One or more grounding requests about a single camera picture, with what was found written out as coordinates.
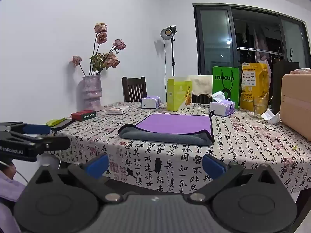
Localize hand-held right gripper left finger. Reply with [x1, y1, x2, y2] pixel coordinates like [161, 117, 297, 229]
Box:
[29, 153, 127, 203]

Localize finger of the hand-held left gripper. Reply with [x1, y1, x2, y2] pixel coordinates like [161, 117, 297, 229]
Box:
[0, 122, 52, 136]
[7, 132, 71, 151]

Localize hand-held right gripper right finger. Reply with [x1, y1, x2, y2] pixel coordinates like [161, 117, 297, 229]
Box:
[188, 153, 284, 203]

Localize purple towel with black trim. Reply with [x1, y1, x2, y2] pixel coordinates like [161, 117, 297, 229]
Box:
[135, 111, 215, 142]

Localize grey towel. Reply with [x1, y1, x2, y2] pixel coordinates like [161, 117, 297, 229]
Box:
[118, 124, 215, 146]

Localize green packet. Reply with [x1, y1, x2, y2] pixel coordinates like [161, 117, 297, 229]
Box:
[46, 117, 67, 126]

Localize calligraphy printed tablecloth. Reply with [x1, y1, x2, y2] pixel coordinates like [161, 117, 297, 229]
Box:
[50, 101, 311, 195]

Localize red flat box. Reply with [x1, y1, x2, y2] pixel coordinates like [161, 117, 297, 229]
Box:
[71, 110, 97, 122]

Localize purple white tissue pack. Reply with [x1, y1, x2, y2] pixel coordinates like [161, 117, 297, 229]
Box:
[141, 96, 161, 109]
[209, 91, 236, 117]

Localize white flat box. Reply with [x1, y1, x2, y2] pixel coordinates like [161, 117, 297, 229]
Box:
[106, 106, 130, 115]

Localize pink speckled vase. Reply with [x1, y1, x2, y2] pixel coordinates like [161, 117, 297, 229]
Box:
[78, 75, 103, 112]

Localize dark wooden chair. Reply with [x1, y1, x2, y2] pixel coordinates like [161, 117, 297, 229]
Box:
[192, 93, 212, 104]
[122, 76, 148, 102]

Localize glass cup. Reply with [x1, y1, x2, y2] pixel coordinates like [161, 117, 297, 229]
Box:
[253, 96, 269, 119]

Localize white paper receipt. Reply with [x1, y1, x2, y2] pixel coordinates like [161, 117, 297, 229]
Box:
[261, 109, 280, 124]

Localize green paper bag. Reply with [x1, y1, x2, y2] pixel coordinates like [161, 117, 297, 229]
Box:
[212, 66, 240, 107]

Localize yellow paper bag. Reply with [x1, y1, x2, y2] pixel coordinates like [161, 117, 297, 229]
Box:
[240, 63, 272, 110]

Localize yellow-green carton box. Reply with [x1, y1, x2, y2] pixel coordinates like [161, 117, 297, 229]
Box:
[167, 76, 193, 112]

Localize beige cloth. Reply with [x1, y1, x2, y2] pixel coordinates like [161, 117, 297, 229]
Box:
[187, 75, 214, 97]

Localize dried pink flowers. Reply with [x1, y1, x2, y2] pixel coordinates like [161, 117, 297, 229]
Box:
[72, 22, 127, 76]

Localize tall black box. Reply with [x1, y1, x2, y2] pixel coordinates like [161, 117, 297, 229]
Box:
[271, 61, 300, 113]

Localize beige hard case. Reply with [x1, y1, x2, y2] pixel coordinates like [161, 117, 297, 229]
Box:
[281, 73, 311, 142]

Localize black framed sliding glass door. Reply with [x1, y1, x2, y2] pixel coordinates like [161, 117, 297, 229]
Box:
[193, 3, 311, 78]

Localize pink fluffy item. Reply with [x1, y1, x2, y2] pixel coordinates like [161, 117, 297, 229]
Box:
[289, 68, 311, 75]

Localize hanging pink clothes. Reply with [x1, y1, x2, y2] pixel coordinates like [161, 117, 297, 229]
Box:
[252, 27, 271, 62]

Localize studio lamp on stand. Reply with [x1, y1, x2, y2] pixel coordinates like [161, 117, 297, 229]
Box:
[160, 25, 178, 77]

